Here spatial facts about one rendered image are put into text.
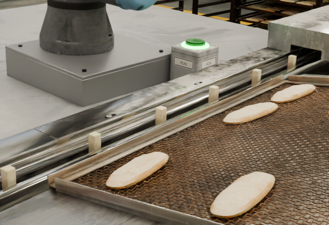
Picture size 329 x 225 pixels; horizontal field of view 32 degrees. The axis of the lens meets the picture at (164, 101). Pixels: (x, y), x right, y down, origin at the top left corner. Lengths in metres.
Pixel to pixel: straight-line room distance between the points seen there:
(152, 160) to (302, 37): 0.69
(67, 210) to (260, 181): 0.18
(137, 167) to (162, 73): 0.55
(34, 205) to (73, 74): 0.46
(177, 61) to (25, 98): 0.30
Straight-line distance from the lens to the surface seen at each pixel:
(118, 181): 0.58
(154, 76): 1.12
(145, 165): 0.61
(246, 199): 0.51
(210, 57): 1.12
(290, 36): 1.26
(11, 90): 1.10
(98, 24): 1.12
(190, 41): 1.12
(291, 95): 0.85
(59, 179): 0.60
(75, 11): 1.10
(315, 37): 1.23
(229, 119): 0.76
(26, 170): 0.73
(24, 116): 0.98
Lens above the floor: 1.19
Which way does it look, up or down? 21 degrees down
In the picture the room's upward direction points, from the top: 2 degrees clockwise
